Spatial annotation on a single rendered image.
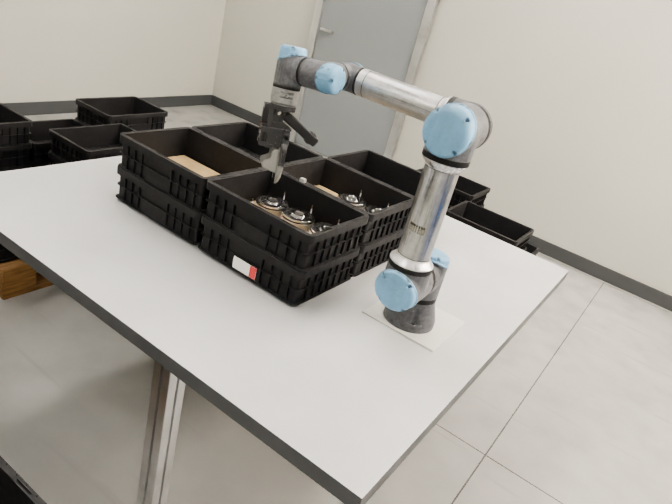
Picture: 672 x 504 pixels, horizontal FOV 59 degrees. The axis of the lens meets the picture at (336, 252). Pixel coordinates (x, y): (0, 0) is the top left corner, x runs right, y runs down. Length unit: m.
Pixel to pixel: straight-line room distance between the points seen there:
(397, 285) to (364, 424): 0.36
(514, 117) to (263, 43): 2.46
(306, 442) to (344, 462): 0.09
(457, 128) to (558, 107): 3.25
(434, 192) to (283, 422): 0.62
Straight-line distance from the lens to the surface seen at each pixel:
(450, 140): 1.36
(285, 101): 1.62
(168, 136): 2.15
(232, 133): 2.37
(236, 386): 1.35
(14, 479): 1.31
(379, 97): 1.61
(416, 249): 1.47
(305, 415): 1.32
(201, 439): 2.22
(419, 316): 1.68
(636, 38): 4.50
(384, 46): 5.07
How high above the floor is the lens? 1.57
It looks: 25 degrees down
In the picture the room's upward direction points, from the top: 15 degrees clockwise
